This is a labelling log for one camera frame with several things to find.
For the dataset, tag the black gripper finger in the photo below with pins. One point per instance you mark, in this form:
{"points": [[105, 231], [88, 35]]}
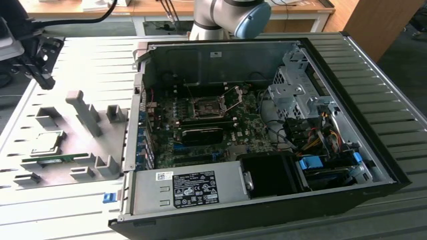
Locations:
{"points": [[23, 67], [49, 55]]}

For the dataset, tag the silver CPU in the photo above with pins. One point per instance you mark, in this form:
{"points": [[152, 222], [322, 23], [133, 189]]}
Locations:
{"points": [[48, 141]]}

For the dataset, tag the CPU socket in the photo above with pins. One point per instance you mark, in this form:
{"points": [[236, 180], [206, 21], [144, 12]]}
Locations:
{"points": [[208, 107]]}

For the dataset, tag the white box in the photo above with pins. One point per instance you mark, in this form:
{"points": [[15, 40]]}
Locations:
{"points": [[95, 6]]}

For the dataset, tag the white device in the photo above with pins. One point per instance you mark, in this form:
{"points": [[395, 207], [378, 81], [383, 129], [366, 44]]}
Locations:
{"points": [[123, 3]]}

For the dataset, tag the grey parts rack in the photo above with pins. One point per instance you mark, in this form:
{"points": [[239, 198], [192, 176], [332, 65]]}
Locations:
{"points": [[73, 150]]}

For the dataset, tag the green RAM stick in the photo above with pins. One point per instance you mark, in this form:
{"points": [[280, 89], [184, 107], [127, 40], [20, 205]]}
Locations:
{"points": [[56, 158]]}

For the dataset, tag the metal locking lever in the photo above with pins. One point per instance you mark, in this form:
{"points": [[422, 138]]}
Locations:
{"points": [[188, 90]]}

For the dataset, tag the black RAM slot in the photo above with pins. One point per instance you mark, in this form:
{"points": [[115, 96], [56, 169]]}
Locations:
{"points": [[207, 121], [210, 126]]}

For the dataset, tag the black graphics card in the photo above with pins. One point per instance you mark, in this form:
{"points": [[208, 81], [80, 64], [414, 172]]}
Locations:
{"points": [[202, 138]]}

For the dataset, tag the blue plastic clip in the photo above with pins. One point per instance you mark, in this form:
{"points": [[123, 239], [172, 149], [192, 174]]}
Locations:
{"points": [[108, 198]]}

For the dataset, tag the silver power supply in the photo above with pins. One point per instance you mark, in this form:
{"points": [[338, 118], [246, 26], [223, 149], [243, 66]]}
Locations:
{"points": [[149, 192]]}

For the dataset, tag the green motherboard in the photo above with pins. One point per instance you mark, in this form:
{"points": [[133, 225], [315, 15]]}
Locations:
{"points": [[248, 120]]}

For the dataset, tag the grey chipset heatsink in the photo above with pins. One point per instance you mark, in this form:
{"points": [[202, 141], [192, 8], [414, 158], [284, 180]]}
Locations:
{"points": [[236, 153]]}

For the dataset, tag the silver drive cage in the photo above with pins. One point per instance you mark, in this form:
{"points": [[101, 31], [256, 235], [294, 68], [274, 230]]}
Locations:
{"points": [[290, 100]]}

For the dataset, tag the silver power supply latch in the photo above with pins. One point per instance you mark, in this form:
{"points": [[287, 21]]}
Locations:
{"points": [[248, 181]]}

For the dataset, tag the blue disk carrier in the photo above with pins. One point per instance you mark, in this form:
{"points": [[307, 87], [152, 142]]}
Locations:
{"points": [[310, 163]]}

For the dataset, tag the black PC case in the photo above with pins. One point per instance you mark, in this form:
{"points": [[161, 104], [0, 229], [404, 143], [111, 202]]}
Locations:
{"points": [[267, 220]]}

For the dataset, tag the wooden cabinet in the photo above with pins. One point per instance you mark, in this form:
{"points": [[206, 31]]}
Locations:
{"points": [[374, 25]]}

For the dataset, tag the blue case latch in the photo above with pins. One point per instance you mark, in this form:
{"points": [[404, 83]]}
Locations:
{"points": [[358, 158]]}

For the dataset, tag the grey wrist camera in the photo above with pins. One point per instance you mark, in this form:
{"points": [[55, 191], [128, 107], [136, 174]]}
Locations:
{"points": [[9, 40]]}

